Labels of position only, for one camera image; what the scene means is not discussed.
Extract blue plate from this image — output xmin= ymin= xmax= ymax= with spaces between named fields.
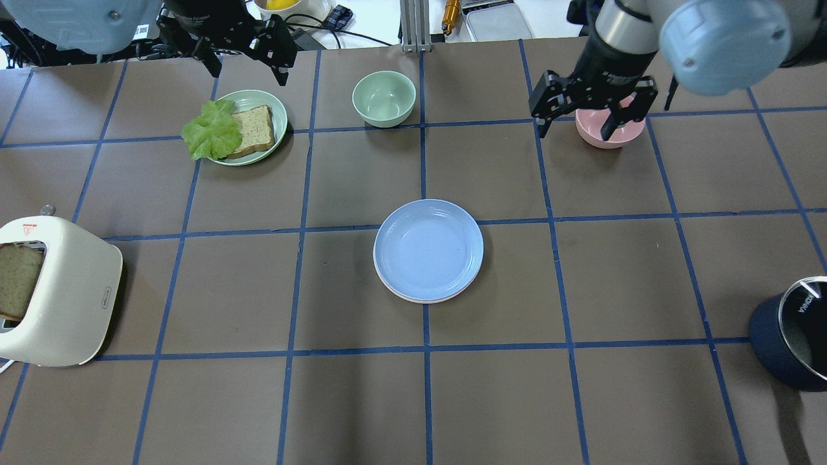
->
xmin=372 ymin=198 xmax=485 ymax=276

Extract green lettuce leaf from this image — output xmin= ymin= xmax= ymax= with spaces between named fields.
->
xmin=181 ymin=98 xmax=242 ymax=161

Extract white bowl with fruit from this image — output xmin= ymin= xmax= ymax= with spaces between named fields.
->
xmin=252 ymin=1 xmax=334 ymax=25

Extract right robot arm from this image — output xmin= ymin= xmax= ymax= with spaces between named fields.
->
xmin=529 ymin=1 xmax=825 ymax=140

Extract bread slice on plate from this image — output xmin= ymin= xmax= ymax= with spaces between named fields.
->
xmin=227 ymin=104 xmax=275 ymax=159

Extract green plate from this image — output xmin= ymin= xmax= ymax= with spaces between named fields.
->
xmin=215 ymin=89 xmax=289 ymax=167

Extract aluminium frame post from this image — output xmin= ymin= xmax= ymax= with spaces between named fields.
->
xmin=399 ymin=0 xmax=432 ymax=52

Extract cream toaster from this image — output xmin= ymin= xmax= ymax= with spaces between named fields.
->
xmin=1 ymin=216 xmax=122 ymax=367

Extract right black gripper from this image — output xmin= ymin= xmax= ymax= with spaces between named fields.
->
xmin=529 ymin=36 xmax=658 ymax=141

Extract silver kitchen scale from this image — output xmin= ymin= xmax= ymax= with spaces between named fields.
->
xmin=461 ymin=1 xmax=534 ymax=41

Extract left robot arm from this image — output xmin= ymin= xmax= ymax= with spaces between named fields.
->
xmin=2 ymin=1 xmax=298 ymax=86

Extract dark blue pot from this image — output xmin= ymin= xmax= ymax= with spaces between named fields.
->
xmin=748 ymin=276 xmax=826 ymax=392

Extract orange handled tool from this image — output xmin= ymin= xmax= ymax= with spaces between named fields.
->
xmin=441 ymin=0 xmax=461 ymax=36

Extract bread slice in toaster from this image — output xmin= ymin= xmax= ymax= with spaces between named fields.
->
xmin=1 ymin=244 xmax=45 ymax=321

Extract green bowl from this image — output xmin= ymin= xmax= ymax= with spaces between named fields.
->
xmin=351 ymin=70 xmax=417 ymax=129

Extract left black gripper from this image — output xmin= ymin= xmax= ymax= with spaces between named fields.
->
xmin=156 ymin=1 xmax=298 ymax=87

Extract black power adapter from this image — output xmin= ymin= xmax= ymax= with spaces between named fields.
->
xmin=291 ymin=28 xmax=327 ymax=51

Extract pink plate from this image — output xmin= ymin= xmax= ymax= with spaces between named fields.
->
xmin=376 ymin=267 xmax=481 ymax=304

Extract pink bowl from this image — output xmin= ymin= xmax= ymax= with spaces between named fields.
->
xmin=575 ymin=109 xmax=645 ymax=149

